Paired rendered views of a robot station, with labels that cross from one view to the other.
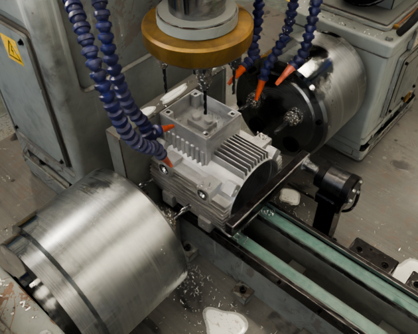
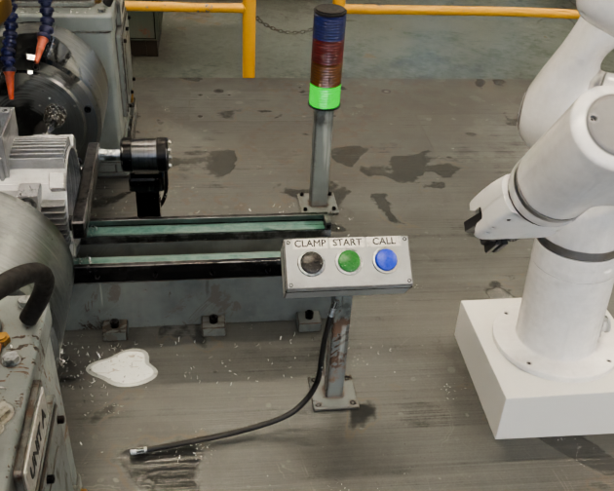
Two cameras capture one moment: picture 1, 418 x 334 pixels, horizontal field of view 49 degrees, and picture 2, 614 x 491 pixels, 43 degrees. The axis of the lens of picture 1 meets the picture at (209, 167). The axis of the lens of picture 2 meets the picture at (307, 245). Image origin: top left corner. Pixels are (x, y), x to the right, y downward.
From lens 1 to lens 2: 0.61 m
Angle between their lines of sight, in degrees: 40
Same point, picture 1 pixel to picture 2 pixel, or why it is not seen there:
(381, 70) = (108, 49)
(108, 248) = (1, 241)
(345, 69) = (79, 49)
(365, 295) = (237, 248)
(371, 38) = (83, 15)
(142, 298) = (60, 292)
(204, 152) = (2, 157)
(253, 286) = (124, 313)
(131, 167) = not seen: outside the picture
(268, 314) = (157, 332)
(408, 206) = (207, 189)
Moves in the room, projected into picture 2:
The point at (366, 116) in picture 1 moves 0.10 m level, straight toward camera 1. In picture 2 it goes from (114, 112) to (127, 132)
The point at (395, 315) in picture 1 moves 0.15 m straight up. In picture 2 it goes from (272, 246) to (274, 171)
